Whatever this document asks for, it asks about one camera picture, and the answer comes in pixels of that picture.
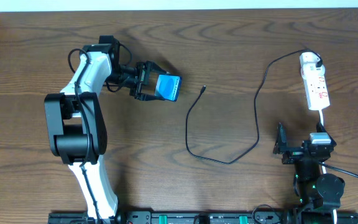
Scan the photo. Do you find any white power strip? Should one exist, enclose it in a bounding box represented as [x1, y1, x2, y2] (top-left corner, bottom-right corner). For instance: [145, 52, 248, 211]
[300, 64, 330, 111]

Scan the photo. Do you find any white charger plug adapter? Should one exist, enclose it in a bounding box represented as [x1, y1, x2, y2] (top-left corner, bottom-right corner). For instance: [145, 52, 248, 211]
[300, 52, 322, 67]

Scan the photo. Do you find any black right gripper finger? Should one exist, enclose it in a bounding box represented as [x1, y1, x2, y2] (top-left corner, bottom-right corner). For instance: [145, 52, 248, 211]
[316, 122, 327, 133]
[273, 123, 288, 154]

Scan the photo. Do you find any white power strip cord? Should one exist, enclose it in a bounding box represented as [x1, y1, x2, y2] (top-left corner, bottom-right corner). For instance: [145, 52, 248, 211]
[318, 108, 338, 224]

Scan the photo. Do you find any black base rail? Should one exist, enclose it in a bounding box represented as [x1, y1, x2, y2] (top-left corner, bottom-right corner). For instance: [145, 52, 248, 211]
[47, 211, 358, 224]

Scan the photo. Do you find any black charging cable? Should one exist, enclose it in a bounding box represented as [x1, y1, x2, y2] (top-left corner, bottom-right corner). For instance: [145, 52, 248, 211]
[185, 49, 323, 165]

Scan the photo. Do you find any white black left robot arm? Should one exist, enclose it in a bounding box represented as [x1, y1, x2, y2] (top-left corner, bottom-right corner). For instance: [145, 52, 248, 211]
[44, 35, 181, 223]

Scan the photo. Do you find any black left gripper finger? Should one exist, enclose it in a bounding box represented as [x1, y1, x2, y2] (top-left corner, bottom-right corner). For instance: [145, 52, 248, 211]
[145, 61, 170, 75]
[139, 93, 165, 101]

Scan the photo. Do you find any blue smartphone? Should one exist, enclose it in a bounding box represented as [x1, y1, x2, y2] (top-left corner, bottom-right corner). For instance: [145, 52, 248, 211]
[154, 75, 182, 101]

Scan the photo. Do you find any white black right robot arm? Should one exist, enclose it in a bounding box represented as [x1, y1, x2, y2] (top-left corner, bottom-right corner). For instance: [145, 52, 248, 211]
[145, 123, 345, 224]

